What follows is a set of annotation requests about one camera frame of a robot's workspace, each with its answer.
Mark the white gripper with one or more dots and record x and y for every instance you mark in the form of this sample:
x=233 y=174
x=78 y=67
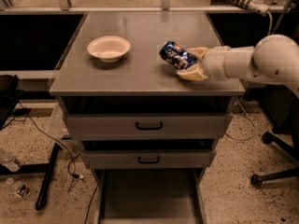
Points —
x=214 y=62

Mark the blue pepsi can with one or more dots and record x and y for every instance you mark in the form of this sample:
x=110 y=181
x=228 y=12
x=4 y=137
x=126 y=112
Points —
x=177 y=56

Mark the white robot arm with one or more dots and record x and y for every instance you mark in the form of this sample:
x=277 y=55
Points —
x=274 y=60

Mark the grey drawer cabinet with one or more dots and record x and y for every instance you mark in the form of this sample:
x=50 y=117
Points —
x=141 y=71

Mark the grey top drawer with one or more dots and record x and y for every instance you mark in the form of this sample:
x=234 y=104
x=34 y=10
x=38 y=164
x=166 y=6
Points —
x=90 y=118

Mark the grey drawer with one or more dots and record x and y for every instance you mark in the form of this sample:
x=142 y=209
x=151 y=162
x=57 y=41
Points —
x=90 y=118
x=149 y=196
x=142 y=154

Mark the grey middle drawer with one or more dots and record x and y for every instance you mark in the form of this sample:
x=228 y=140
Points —
x=142 y=154

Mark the grey bottom drawer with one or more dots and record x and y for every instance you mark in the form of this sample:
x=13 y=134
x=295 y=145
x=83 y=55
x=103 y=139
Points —
x=149 y=196

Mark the white striped power strip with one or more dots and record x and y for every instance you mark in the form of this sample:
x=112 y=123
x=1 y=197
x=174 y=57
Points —
x=257 y=6

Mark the white paper bowl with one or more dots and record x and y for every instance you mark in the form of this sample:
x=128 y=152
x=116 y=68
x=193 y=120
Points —
x=109 y=49

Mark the black office chair base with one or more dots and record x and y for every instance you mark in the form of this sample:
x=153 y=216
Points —
x=285 y=165

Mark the black metal stand leg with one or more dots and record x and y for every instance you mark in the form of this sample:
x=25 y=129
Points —
x=45 y=168

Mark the black bin on left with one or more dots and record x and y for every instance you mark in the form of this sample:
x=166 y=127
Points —
x=9 y=96

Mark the clear plastic water bottle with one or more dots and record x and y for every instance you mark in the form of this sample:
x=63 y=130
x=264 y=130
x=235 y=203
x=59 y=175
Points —
x=9 y=161

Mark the crumpled wrapper litter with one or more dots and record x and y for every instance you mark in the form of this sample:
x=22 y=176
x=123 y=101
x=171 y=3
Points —
x=21 y=191

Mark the black top drawer handle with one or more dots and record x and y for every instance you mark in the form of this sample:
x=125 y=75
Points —
x=149 y=126

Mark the black drawer handle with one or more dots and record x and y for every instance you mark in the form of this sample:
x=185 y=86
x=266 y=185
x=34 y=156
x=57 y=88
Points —
x=149 y=126
x=148 y=160

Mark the black middle drawer handle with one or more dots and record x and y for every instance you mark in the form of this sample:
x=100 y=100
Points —
x=148 y=160

